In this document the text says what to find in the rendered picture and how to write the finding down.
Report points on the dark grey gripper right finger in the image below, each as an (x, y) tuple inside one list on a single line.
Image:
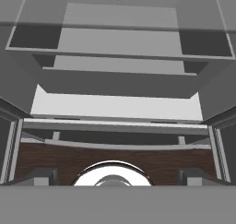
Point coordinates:
[(192, 173)]

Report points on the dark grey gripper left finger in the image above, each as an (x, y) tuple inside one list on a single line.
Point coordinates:
[(43, 173)]

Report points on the grey fridge door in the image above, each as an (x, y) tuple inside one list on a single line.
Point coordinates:
[(224, 147), (9, 147)]

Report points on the grey fridge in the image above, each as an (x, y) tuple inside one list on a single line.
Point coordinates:
[(116, 106)]

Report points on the grey fridge shelf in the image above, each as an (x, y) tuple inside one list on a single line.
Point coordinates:
[(118, 83)]

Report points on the clear glass fridge shelf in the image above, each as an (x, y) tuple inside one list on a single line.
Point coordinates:
[(120, 41)]

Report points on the dark wood drawer front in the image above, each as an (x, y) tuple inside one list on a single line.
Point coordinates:
[(92, 158)]

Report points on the white round black-rimmed object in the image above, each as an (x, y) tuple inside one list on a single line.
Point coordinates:
[(107, 174)]

